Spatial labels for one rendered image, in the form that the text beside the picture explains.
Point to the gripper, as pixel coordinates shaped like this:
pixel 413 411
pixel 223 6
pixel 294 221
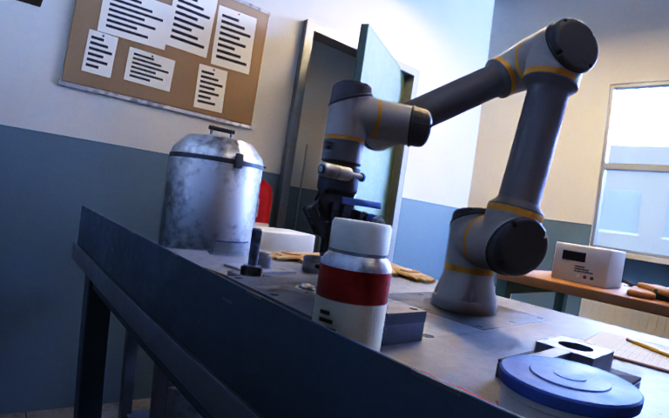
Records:
pixel 337 192

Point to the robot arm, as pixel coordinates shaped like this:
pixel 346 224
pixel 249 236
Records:
pixel 528 157

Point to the blue clamp lever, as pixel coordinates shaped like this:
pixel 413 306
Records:
pixel 360 202

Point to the white round tub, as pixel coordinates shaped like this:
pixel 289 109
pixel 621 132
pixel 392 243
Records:
pixel 287 239

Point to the white red spray bottle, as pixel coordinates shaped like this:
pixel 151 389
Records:
pixel 353 282

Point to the yellow work glove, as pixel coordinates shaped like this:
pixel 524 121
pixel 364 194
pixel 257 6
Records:
pixel 290 255
pixel 413 273

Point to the red cylinder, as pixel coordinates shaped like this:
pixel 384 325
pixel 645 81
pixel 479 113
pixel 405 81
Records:
pixel 265 201

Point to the small grey cylinder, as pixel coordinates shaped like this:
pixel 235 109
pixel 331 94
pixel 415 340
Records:
pixel 265 259

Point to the black upright bolt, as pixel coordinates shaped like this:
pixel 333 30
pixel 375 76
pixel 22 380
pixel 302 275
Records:
pixel 254 251

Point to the grey metal block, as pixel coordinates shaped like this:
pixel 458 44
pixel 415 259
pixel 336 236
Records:
pixel 403 321

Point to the green door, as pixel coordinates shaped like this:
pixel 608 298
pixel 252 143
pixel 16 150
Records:
pixel 379 104

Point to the silver metal lidded vessel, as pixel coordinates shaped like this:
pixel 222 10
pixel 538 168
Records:
pixel 209 193

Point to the dark workbench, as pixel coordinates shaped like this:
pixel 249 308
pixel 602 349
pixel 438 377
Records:
pixel 209 324

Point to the cork notice board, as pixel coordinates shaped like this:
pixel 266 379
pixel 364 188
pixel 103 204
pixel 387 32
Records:
pixel 167 57

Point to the wooden side table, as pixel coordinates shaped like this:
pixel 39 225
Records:
pixel 580 290

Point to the white control box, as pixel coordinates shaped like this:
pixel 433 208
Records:
pixel 588 264

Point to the grey block with hole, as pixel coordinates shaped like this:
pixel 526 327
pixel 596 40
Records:
pixel 590 355

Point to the white tub blue lid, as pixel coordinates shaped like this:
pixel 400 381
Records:
pixel 569 389

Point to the window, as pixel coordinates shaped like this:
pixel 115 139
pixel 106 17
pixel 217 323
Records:
pixel 635 172

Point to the pale radiator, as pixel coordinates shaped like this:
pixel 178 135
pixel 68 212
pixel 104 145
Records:
pixel 627 316

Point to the tan paper pad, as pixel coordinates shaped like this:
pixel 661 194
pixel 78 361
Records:
pixel 622 350

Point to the yellow pencil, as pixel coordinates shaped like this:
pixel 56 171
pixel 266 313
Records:
pixel 648 346

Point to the grey mold base plate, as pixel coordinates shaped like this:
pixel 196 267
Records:
pixel 279 279

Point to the dark wall fixture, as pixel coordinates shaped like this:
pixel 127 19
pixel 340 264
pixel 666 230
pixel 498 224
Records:
pixel 31 2

